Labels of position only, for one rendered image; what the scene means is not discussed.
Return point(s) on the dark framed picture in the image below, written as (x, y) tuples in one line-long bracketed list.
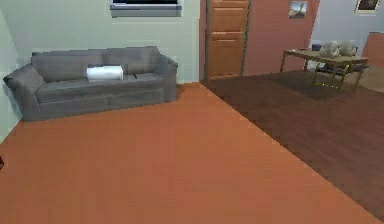
[(367, 5)]

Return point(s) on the small framed picture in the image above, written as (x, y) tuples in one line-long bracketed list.
[(297, 9)]

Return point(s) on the orange wooden door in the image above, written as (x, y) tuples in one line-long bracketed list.
[(226, 40)]

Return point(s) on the wooden table with yellow legs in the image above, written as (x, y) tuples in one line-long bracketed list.
[(328, 63)]

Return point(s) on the white pillow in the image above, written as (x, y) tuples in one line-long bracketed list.
[(105, 73)]

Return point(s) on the pale grey lumpy object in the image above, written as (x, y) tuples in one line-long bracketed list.
[(347, 48)]

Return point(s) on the grey sofa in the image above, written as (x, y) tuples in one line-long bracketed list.
[(100, 90)]

